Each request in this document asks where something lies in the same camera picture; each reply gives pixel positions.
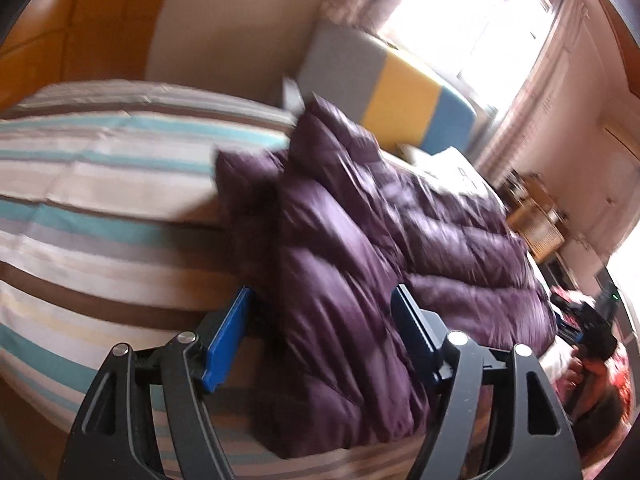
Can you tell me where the person's red floral clothing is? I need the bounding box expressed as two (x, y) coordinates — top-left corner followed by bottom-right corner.
(547, 285), (640, 436)

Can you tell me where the striped bed cover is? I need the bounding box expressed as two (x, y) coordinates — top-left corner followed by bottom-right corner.
(0, 80), (551, 480)

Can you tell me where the person's right hand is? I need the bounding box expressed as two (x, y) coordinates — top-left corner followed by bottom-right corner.
(575, 355), (616, 411)

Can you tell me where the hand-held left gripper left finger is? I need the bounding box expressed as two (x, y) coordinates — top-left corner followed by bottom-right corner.
(56, 286), (253, 480)

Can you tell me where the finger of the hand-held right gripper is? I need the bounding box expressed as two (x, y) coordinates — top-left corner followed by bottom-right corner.
(550, 300), (583, 343)

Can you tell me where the bright window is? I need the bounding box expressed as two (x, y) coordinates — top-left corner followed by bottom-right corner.
(385, 0), (561, 111)

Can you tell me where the purple puffer jacket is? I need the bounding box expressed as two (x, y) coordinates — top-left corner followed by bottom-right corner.
(215, 94), (558, 461)

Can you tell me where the grey yellow blue headboard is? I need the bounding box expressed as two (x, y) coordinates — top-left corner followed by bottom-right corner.
(295, 22), (476, 156)

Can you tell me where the wooden wardrobe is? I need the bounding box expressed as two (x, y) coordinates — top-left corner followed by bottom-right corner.
(0, 0), (176, 111)

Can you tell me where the pale room door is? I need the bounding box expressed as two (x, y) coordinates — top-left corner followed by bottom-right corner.
(595, 120), (640, 261)

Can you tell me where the cluttered bedside table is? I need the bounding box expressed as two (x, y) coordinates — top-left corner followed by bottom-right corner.
(500, 170), (532, 202)

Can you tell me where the pink floral curtain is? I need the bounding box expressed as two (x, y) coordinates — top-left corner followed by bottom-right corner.
(475, 0), (601, 181)
(320, 0), (401, 46)

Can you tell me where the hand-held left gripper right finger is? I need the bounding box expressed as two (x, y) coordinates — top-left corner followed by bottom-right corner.
(390, 284), (583, 480)

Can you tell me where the white printed pillow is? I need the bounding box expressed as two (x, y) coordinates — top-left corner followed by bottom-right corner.
(400, 145), (496, 196)

